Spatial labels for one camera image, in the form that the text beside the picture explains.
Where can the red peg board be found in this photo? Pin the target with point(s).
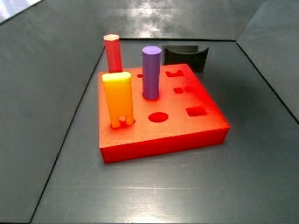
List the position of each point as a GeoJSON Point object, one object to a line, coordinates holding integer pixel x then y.
{"type": "Point", "coordinates": [183, 120]}

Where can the black curved fixture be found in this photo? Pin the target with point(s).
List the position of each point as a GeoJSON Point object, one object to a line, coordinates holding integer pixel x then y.
{"type": "Point", "coordinates": [185, 54]}

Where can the yellow arch peg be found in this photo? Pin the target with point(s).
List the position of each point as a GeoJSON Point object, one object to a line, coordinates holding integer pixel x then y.
{"type": "Point", "coordinates": [117, 88]}

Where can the purple cylinder peg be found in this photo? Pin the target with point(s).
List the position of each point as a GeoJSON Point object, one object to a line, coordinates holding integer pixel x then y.
{"type": "Point", "coordinates": [151, 71]}

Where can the red hexagonal peg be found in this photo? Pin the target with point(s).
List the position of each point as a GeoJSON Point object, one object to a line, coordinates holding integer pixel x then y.
{"type": "Point", "coordinates": [113, 53]}

